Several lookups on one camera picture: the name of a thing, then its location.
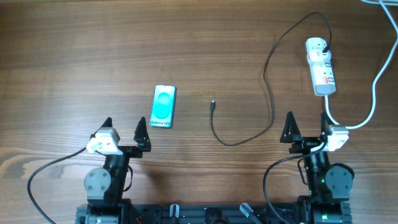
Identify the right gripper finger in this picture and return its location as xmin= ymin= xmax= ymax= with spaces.
xmin=321 ymin=112 xmax=333 ymax=134
xmin=280 ymin=111 xmax=301 ymax=143

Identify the turquoise screen smartphone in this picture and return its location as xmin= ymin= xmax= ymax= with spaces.
xmin=149 ymin=85 xmax=177 ymax=128

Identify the black charger cable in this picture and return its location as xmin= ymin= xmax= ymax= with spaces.
xmin=210 ymin=11 xmax=333 ymax=147

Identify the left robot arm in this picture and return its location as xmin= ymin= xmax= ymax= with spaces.
xmin=75 ymin=117 xmax=151 ymax=224

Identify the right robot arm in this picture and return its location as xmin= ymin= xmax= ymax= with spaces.
xmin=280 ymin=111 xmax=354 ymax=223

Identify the white charger plug adapter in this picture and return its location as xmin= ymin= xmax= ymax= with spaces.
xmin=307 ymin=49 xmax=331 ymax=65

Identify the white power strip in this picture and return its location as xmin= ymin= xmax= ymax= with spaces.
xmin=305 ymin=37 xmax=336 ymax=96

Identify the black right camera cable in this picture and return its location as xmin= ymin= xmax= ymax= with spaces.
xmin=262 ymin=141 xmax=328 ymax=224

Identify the black camera cable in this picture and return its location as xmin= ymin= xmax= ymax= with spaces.
xmin=262 ymin=141 xmax=328 ymax=224
xmin=27 ymin=146 xmax=88 ymax=224

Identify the black left camera cable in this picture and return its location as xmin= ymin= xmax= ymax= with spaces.
xmin=27 ymin=146 xmax=88 ymax=224

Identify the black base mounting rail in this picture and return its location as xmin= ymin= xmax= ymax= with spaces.
xmin=75 ymin=202 xmax=353 ymax=224

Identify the white power strip cord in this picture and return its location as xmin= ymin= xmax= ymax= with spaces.
xmin=324 ymin=0 xmax=398 ymax=130

